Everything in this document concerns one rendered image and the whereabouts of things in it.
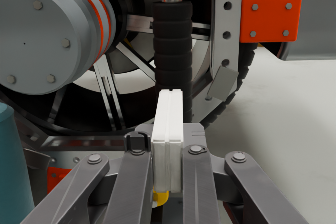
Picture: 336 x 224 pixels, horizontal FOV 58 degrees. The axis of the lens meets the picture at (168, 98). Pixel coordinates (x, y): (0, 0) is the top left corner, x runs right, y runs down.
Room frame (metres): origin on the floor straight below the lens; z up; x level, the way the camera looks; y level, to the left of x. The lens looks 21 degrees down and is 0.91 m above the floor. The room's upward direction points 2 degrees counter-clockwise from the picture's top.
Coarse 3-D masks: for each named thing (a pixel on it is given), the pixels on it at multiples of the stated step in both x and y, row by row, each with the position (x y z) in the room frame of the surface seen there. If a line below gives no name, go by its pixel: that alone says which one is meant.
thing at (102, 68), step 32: (128, 0) 0.63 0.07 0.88; (128, 32) 0.62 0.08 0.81; (192, 32) 0.59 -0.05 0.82; (96, 64) 0.59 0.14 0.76; (192, 64) 0.67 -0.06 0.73; (0, 96) 0.58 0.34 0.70; (32, 96) 0.64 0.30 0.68; (64, 96) 0.60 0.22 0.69; (96, 96) 0.77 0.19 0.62; (128, 96) 0.78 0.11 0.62; (64, 128) 0.58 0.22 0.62; (96, 128) 0.59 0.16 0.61; (128, 128) 0.57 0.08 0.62
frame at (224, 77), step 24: (216, 0) 0.48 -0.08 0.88; (240, 0) 0.48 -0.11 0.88; (216, 24) 0.48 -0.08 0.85; (216, 48) 0.48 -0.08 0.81; (216, 72) 0.48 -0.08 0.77; (192, 96) 0.49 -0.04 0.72; (216, 96) 0.48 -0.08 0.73; (24, 120) 0.55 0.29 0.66; (192, 120) 0.48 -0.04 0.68; (24, 144) 0.50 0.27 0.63; (48, 144) 0.52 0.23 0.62; (72, 144) 0.53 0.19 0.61; (96, 144) 0.53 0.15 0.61; (120, 144) 0.53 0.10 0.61; (72, 168) 0.49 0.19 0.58
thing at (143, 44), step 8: (136, 0) 0.74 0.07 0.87; (144, 0) 0.74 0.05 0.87; (152, 0) 0.74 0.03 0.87; (160, 0) 0.74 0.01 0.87; (136, 8) 0.74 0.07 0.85; (144, 8) 0.74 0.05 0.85; (120, 16) 0.70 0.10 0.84; (136, 32) 0.74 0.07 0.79; (128, 40) 0.74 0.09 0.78; (136, 40) 0.74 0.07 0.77; (144, 40) 0.74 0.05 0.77; (152, 40) 0.74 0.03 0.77; (136, 48) 0.74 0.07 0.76; (144, 48) 0.74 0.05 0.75; (152, 48) 0.74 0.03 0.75; (112, 56) 0.75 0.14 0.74; (120, 56) 0.74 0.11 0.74; (144, 56) 0.74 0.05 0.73; (152, 56) 0.74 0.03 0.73; (112, 64) 0.75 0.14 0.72; (120, 64) 0.74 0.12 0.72; (128, 64) 0.74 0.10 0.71; (120, 72) 0.74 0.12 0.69
